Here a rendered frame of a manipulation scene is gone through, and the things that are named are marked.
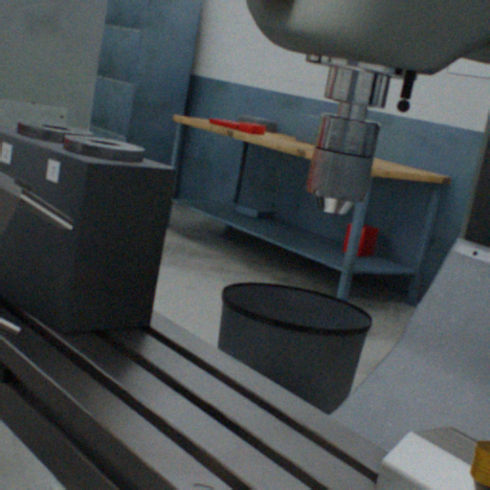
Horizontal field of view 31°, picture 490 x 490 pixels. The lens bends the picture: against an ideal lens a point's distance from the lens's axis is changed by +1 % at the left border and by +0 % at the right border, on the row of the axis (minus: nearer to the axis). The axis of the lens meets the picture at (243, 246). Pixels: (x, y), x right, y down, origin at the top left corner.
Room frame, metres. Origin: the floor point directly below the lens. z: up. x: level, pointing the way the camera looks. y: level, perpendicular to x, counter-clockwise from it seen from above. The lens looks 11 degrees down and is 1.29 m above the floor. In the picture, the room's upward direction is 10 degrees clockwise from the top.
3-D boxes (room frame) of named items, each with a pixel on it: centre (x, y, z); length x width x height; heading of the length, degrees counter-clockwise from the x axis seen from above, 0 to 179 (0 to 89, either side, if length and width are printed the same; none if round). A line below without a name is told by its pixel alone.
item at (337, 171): (0.69, -0.06, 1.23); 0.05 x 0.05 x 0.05
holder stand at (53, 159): (1.02, 0.21, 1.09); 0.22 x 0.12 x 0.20; 46
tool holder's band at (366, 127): (0.69, -0.06, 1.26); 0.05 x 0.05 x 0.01
